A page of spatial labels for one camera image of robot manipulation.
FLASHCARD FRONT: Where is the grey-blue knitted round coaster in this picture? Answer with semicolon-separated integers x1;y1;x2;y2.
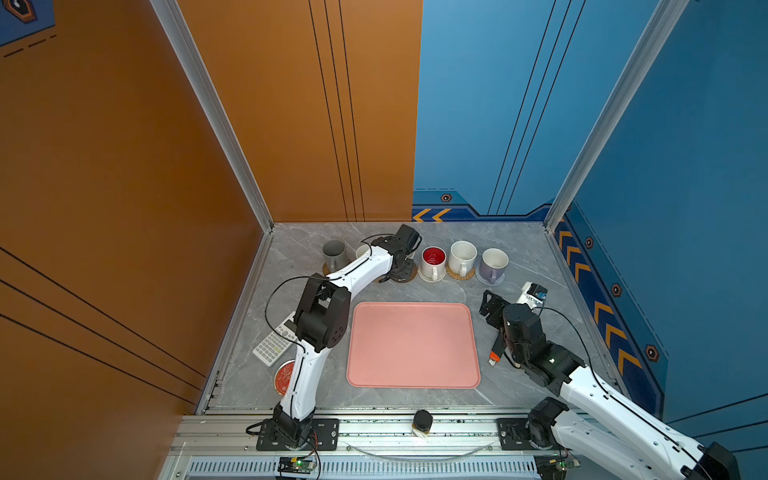
475;273;505;287

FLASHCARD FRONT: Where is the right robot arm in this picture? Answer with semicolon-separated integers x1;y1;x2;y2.
479;284;741;479

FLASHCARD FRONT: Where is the red mug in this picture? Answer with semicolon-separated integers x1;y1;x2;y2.
419;246;447;268

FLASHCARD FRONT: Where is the right circuit board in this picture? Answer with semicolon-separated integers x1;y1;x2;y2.
534;457;581;480

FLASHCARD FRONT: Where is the aluminium front rail frame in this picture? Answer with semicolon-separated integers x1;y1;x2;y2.
159;408;619;479

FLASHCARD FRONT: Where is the circuit board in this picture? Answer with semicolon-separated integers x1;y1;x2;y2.
534;457;581;480
277;457;319;479

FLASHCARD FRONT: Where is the brown coaster with scratches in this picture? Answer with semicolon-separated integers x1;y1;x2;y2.
377;264;418;284

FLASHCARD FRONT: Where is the left circuit board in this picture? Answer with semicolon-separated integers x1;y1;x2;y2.
277;457;319;479

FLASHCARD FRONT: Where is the white mug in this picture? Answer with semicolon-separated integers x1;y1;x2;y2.
448;240;477;275
355;244;369;259

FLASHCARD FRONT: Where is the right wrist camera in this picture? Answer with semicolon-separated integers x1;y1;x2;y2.
516;282;548;309

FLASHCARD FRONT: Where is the red round tin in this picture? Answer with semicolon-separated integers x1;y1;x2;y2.
273;360;295;396

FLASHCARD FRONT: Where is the purple mug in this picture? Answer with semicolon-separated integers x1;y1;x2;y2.
477;248;509;281

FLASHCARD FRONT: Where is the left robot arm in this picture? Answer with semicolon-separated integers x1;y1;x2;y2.
272;224;422;445

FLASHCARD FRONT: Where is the grey mug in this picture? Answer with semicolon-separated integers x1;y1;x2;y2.
322;239;349;273

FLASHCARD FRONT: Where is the pink plastic tray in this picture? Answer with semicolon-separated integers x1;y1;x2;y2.
346;302;481;389

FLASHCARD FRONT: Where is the white remote control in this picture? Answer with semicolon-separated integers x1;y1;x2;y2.
252;312;297;367

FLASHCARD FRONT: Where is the white embroidered round coaster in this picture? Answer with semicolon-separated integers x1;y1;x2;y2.
418;265;446;283

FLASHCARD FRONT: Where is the woven rattan round coaster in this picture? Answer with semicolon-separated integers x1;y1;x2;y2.
446;265;476;281

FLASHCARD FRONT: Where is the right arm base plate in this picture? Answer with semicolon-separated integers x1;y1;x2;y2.
496;418;565;451

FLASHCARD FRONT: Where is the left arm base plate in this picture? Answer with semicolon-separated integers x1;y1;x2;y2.
256;418;339;452

